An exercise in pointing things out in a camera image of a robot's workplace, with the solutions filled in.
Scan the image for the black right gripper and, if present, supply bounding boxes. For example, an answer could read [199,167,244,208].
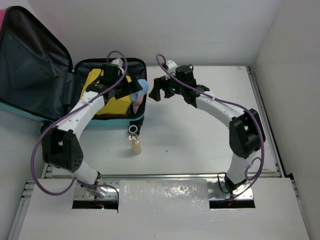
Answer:
[150,70,186,101]

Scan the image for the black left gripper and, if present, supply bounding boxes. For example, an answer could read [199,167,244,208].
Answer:
[111,69,142,100]

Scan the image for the blue pink headphones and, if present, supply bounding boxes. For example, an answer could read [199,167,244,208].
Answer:
[129,78,149,114]

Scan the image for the yellow cloth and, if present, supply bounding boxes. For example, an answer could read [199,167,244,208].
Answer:
[80,68,132,116]

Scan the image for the clear bottle beige liquid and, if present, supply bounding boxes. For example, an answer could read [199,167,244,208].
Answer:
[128,133,142,155]

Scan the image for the teal suitcase with grey lining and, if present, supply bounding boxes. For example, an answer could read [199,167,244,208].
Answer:
[0,6,147,134]

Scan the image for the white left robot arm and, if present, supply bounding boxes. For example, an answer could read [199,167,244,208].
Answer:
[42,58,149,186]

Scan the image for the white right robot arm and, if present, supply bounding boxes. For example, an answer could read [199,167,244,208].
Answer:
[149,62,266,194]

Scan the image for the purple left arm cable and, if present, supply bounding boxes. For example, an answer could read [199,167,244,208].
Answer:
[30,50,129,201]

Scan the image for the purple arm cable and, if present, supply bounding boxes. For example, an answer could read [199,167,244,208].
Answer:
[155,53,266,202]
[30,50,129,201]

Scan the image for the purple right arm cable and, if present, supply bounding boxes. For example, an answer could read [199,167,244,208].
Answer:
[155,53,266,202]

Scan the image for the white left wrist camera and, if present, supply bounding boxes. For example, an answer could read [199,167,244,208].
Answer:
[110,58,124,74]

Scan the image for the silver mounting rail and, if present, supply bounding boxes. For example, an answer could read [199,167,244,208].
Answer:
[23,174,255,201]

